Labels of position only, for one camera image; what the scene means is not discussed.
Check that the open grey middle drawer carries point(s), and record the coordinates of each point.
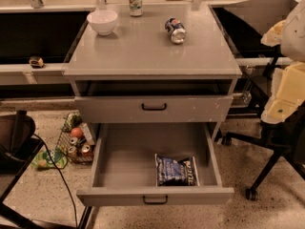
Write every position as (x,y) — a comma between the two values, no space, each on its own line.
(123,172)

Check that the white box in basket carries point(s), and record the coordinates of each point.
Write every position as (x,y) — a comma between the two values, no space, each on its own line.
(87,133)

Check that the white bowl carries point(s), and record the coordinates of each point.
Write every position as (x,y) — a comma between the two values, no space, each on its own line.
(103,21)

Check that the green chip bag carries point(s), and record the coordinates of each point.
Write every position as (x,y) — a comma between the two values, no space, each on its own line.
(72,121)

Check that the silver soda can in basket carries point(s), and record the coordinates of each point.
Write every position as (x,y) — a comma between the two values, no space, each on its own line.
(73,140)

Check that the lying blue soda can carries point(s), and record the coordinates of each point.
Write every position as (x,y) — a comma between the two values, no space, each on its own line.
(176,30)

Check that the black chair at left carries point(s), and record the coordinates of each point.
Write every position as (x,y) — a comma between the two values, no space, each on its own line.
(18,147)

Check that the tape measure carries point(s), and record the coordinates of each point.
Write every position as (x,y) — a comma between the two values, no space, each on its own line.
(36,62)

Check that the wire basket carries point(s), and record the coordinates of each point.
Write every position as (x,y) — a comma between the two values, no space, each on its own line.
(63,144)

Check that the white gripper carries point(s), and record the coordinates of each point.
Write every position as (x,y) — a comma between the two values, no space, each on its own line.
(295,35)

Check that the upright green soda can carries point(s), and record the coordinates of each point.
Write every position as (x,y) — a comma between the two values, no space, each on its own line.
(136,8)

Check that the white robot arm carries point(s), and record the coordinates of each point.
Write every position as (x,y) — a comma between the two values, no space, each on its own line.
(293,35)

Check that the orange ball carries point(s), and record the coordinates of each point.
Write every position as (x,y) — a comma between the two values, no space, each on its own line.
(77,132)

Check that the grey drawer cabinet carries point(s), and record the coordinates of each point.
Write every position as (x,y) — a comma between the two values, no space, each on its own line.
(139,58)

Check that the closed grey top drawer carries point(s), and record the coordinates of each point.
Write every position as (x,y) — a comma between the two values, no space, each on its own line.
(153,109)

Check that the blue chip bag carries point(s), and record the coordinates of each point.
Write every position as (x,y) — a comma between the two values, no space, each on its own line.
(172,172)

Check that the red soda can in basket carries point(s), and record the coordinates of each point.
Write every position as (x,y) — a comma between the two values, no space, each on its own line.
(86,150)

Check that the black office chair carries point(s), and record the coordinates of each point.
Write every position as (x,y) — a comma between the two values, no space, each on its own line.
(285,139)

